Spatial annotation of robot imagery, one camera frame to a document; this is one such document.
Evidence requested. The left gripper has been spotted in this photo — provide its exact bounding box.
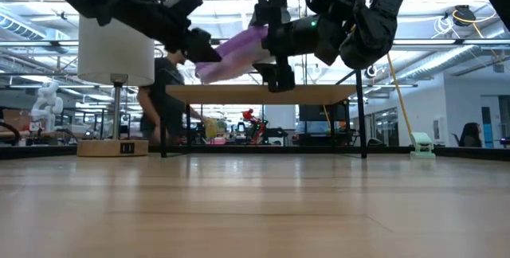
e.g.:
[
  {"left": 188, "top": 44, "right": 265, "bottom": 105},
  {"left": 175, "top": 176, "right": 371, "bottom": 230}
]
[{"left": 157, "top": 10, "right": 222, "bottom": 64}]

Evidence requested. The yellow held item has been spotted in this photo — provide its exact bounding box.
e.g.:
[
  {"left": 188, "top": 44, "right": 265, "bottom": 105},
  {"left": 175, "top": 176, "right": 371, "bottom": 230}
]
[{"left": 204, "top": 117, "right": 219, "bottom": 139}]

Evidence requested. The seated person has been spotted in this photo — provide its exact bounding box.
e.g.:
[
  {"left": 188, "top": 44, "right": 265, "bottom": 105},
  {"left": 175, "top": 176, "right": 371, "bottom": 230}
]
[{"left": 457, "top": 121, "right": 484, "bottom": 148}]

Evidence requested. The ceiling cable reel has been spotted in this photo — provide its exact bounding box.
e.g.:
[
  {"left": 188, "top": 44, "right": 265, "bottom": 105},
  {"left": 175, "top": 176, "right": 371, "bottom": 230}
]
[{"left": 452, "top": 4, "right": 475, "bottom": 28}]

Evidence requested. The purple plastic basket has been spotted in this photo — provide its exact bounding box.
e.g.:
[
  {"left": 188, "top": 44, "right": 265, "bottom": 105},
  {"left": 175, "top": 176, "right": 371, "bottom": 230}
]
[{"left": 194, "top": 25, "right": 272, "bottom": 85}]

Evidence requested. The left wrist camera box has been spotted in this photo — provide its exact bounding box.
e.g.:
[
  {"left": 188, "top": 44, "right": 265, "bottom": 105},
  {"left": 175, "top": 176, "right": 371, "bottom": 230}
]
[{"left": 163, "top": 0, "right": 204, "bottom": 17}]

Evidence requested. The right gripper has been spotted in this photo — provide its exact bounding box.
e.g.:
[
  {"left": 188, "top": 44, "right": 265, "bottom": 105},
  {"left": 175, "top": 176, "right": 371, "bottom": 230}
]
[{"left": 253, "top": 0, "right": 339, "bottom": 94}]

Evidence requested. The mint green stapler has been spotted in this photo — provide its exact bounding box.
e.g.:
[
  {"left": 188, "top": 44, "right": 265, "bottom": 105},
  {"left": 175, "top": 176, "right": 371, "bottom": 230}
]
[{"left": 409, "top": 131, "right": 437, "bottom": 160}]

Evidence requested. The wooden shelf riser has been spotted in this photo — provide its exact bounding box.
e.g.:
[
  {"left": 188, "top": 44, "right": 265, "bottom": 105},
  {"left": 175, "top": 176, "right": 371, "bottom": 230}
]
[{"left": 160, "top": 68, "right": 368, "bottom": 159}]

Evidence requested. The white shade table lamp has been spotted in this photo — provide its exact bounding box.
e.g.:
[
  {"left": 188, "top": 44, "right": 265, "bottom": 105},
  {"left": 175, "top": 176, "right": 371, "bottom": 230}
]
[{"left": 76, "top": 14, "right": 155, "bottom": 158}]

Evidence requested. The black monitor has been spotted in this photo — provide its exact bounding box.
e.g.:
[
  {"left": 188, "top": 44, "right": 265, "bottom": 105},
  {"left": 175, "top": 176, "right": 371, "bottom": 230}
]
[{"left": 298, "top": 104, "right": 354, "bottom": 123}]

